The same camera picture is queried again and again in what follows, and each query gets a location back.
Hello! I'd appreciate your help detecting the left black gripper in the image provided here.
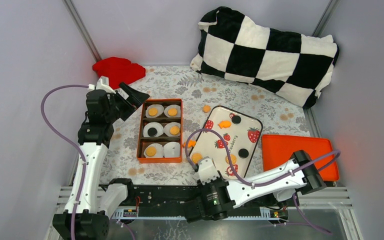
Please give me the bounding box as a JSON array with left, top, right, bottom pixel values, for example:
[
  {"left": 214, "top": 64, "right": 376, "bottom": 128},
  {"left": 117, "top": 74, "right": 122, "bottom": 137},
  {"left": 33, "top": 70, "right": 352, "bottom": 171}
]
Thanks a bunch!
[{"left": 105, "top": 82, "right": 150, "bottom": 124}]

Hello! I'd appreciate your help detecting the orange compartment cookie box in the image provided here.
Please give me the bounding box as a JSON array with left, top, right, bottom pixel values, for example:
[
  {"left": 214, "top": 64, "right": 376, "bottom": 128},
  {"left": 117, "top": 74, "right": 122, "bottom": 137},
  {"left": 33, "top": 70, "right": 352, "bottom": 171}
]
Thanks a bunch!
[{"left": 136, "top": 98, "right": 183, "bottom": 164}]

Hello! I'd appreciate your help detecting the orange fish cookie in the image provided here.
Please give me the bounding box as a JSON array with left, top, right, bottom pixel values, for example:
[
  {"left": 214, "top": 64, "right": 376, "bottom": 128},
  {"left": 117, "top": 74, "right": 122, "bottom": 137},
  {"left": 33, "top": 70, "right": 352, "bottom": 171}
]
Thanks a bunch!
[
  {"left": 183, "top": 140, "right": 197, "bottom": 148},
  {"left": 218, "top": 120, "right": 232, "bottom": 129}
]

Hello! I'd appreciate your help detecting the white strawberry tray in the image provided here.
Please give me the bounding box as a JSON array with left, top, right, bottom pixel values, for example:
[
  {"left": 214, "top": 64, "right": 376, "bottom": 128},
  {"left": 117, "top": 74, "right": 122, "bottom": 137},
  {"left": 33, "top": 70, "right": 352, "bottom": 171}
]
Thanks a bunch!
[{"left": 189, "top": 105, "right": 263, "bottom": 180}]

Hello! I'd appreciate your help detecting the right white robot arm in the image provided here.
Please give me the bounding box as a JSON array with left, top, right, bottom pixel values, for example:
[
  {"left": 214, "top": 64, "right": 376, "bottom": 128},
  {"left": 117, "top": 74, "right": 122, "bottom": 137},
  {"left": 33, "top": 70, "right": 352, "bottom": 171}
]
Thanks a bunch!
[{"left": 183, "top": 150, "right": 327, "bottom": 223}]

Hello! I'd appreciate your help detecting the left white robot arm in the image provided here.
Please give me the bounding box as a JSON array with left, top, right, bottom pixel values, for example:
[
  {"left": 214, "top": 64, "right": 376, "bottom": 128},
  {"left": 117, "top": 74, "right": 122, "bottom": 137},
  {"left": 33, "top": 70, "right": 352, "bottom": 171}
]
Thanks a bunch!
[{"left": 52, "top": 76, "right": 150, "bottom": 240}]

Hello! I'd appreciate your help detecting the white paper cup liner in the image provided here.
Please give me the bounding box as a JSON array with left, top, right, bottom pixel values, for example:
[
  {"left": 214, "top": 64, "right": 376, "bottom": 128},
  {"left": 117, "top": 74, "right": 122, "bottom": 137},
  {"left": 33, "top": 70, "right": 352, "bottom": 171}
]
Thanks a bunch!
[
  {"left": 164, "top": 104, "right": 182, "bottom": 118},
  {"left": 164, "top": 122, "right": 182, "bottom": 137},
  {"left": 143, "top": 122, "right": 164, "bottom": 138},
  {"left": 145, "top": 104, "right": 164, "bottom": 118},
  {"left": 144, "top": 143, "right": 164, "bottom": 158},
  {"left": 163, "top": 141, "right": 181, "bottom": 158}
]

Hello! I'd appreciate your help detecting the red cloth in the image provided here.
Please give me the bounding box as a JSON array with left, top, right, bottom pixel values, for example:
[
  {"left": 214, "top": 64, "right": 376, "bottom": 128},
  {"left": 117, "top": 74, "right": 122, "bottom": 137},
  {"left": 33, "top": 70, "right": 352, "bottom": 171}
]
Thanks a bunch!
[{"left": 92, "top": 56, "right": 146, "bottom": 90}]

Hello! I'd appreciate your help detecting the black sandwich cookie middle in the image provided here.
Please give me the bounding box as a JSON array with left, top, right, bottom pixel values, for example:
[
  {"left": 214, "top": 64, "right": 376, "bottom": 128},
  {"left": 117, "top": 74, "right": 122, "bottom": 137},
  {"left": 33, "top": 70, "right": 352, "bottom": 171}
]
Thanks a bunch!
[{"left": 147, "top": 127, "right": 158, "bottom": 137}]

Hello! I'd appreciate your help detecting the black sandwich cookie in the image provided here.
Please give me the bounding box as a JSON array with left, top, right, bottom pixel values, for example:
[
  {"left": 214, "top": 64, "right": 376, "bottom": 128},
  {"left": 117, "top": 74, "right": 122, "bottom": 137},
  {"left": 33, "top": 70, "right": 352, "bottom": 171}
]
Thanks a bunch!
[
  {"left": 147, "top": 127, "right": 158, "bottom": 137},
  {"left": 238, "top": 148, "right": 249, "bottom": 159},
  {"left": 230, "top": 114, "right": 242, "bottom": 125}
]

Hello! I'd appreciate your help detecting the small round yellow biscuit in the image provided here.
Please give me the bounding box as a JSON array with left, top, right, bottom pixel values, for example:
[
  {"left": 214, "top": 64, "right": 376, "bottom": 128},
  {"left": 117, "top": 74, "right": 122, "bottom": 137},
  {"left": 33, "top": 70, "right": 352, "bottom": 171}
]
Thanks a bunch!
[{"left": 167, "top": 107, "right": 178, "bottom": 117}]

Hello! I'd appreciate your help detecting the black sandwich cookie right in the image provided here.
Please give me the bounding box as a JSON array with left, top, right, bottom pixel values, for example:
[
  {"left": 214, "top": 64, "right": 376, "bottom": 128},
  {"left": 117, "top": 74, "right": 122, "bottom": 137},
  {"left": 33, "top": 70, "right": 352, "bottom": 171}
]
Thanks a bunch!
[{"left": 238, "top": 148, "right": 249, "bottom": 159}]

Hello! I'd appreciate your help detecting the orange box lid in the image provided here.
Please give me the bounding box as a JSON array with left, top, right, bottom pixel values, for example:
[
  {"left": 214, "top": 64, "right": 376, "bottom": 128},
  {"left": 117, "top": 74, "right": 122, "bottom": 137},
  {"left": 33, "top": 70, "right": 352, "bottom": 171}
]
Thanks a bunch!
[{"left": 261, "top": 134, "right": 333, "bottom": 172}]

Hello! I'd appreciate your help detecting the black sandwich cookie top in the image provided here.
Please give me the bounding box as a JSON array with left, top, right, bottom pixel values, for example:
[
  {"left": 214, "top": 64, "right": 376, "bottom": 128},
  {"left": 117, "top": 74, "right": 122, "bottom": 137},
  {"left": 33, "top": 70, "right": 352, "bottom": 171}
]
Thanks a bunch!
[{"left": 230, "top": 114, "right": 242, "bottom": 125}]

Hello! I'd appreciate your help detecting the black white checkered blanket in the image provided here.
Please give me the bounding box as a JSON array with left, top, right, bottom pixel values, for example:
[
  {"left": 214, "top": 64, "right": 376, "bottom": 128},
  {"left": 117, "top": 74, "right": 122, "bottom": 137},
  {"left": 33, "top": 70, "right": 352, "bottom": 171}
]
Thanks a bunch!
[{"left": 190, "top": 6, "right": 340, "bottom": 109}]

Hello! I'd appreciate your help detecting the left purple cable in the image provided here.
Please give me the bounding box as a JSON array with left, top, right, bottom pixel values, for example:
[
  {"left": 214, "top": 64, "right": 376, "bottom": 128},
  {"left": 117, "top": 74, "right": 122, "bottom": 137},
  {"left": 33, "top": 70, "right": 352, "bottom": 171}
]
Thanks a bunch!
[{"left": 40, "top": 84, "right": 92, "bottom": 240}]

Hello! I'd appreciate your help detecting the purple cable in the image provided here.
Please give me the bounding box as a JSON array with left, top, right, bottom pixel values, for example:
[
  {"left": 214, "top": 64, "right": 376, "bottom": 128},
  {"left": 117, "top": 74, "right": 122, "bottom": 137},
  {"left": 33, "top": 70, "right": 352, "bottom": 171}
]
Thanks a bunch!
[
  {"left": 184, "top": 128, "right": 342, "bottom": 236},
  {"left": 40, "top": 84, "right": 92, "bottom": 240}
]

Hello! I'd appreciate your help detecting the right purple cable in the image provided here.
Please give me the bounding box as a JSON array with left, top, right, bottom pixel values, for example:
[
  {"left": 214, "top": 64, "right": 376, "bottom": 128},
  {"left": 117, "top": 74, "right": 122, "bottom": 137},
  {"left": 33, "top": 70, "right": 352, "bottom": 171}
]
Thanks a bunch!
[{"left": 184, "top": 128, "right": 342, "bottom": 236}]

